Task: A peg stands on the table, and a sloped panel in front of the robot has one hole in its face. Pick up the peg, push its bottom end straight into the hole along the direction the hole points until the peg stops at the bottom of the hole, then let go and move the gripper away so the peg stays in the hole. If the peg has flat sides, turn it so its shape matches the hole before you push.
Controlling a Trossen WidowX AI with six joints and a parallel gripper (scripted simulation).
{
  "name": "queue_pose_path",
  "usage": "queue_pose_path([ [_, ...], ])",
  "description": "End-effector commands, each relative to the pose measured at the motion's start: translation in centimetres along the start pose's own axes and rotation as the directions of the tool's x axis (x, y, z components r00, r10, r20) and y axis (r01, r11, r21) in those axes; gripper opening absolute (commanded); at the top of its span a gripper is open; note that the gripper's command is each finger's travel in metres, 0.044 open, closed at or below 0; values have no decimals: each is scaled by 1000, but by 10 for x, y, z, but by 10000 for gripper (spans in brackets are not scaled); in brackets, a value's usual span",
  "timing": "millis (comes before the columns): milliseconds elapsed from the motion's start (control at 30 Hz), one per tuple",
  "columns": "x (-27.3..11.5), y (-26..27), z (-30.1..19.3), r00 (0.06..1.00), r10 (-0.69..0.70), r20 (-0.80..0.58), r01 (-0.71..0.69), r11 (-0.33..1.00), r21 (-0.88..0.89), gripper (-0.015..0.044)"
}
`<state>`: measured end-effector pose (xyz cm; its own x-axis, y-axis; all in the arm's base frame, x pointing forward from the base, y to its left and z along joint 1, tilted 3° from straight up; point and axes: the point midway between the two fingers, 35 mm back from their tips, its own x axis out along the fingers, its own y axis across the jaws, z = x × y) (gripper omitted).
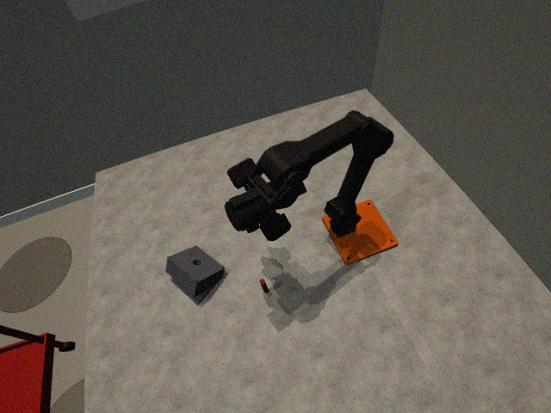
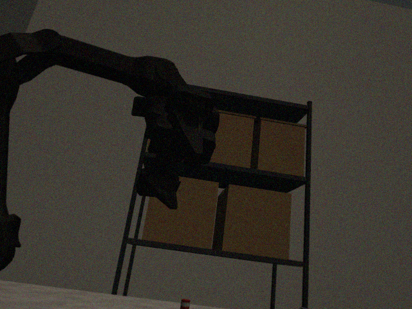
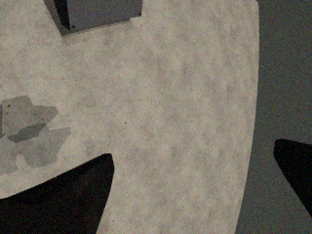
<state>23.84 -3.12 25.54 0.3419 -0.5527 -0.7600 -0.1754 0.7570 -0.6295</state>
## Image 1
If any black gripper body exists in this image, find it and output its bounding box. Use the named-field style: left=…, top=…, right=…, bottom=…
left=227, top=158, right=291, bottom=241

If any dark red peg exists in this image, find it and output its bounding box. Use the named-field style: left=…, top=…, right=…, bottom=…
left=259, top=279, right=269, bottom=293

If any grey sloped panel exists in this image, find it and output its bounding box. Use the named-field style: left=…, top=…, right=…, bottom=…
left=166, top=246, right=226, bottom=305

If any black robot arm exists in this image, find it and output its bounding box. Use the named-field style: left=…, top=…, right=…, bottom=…
left=224, top=110, right=394, bottom=238

